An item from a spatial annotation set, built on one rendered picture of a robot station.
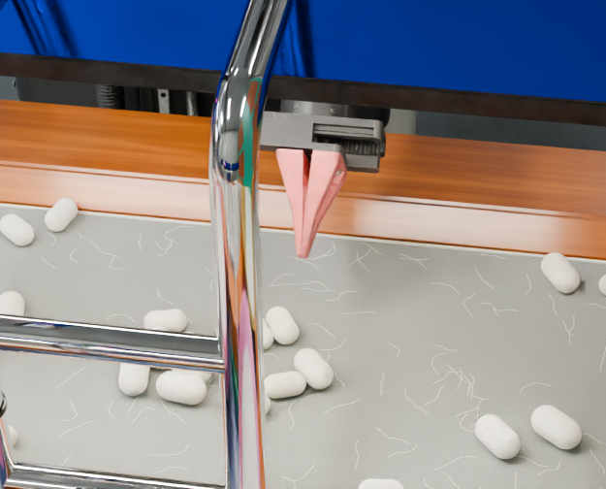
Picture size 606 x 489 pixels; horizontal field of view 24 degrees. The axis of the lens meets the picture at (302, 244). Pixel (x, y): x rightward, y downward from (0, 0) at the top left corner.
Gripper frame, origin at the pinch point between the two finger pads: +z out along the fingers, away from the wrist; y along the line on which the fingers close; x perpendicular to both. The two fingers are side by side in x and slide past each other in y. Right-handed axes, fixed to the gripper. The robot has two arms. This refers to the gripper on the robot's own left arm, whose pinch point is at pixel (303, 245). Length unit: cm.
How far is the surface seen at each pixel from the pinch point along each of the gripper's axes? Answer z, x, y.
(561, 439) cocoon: 12.1, -2.4, 19.6
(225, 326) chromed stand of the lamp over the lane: 9.2, -31.6, 0.5
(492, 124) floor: -48, 150, 13
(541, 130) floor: -48, 150, 22
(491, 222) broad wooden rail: -5.2, 12.5, 13.6
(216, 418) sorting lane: 13.2, -1.7, -4.6
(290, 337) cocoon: 6.6, 2.5, -0.5
